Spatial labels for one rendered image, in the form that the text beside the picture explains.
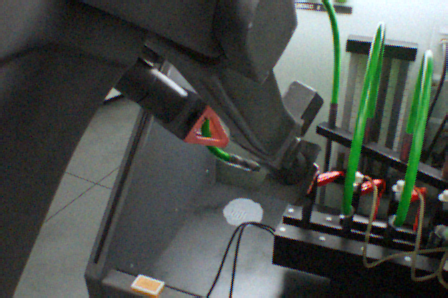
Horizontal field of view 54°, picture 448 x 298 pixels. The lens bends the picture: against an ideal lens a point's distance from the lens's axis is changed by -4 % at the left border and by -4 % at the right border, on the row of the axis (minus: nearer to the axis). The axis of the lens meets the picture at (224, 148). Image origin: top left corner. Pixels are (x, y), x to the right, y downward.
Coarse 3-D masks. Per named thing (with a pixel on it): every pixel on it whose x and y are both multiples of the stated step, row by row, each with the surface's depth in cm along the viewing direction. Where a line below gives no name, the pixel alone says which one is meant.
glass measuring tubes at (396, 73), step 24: (360, 48) 93; (384, 48) 91; (408, 48) 90; (360, 72) 99; (384, 72) 94; (408, 72) 95; (360, 96) 101; (384, 96) 97; (384, 120) 102; (336, 144) 109; (384, 144) 104; (336, 168) 110; (384, 168) 105; (384, 192) 107
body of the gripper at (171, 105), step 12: (156, 84) 63; (168, 84) 64; (144, 96) 63; (156, 96) 63; (168, 96) 64; (180, 96) 65; (192, 96) 65; (144, 108) 65; (156, 108) 64; (168, 108) 64; (180, 108) 65; (192, 108) 63; (156, 120) 70; (168, 120) 66; (180, 120) 63; (180, 132) 63
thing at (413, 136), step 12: (432, 60) 66; (420, 72) 76; (432, 72) 64; (420, 84) 78; (420, 96) 62; (420, 108) 61; (408, 120) 84; (420, 120) 61; (408, 132) 85; (420, 132) 60; (408, 144) 86; (420, 144) 60; (408, 156) 87; (408, 168) 61; (408, 180) 61; (408, 192) 61; (408, 204) 62; (396, 216) 65
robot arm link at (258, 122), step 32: (224, 0) 18; (256, 0) 18; (288, 0) 21; (224, 32) 19; (256, 32) 19; (288, 32) 23; (192, 64) 25; (224, 64) 24; (256, 64) 22; (224, 96) 31; (256, 96) 36; (256, 128) 41; (288, 128) 51
